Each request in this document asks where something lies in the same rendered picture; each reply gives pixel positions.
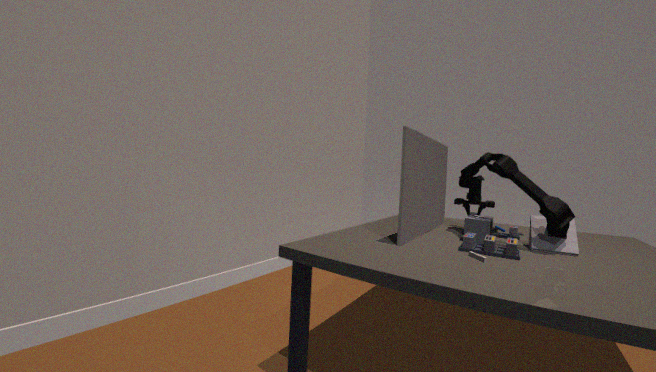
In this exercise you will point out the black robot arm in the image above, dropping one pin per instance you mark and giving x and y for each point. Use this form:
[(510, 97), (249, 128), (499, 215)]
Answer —
[(557, 213)]

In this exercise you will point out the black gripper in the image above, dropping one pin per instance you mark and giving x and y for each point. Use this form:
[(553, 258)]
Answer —
[(474, 196)]

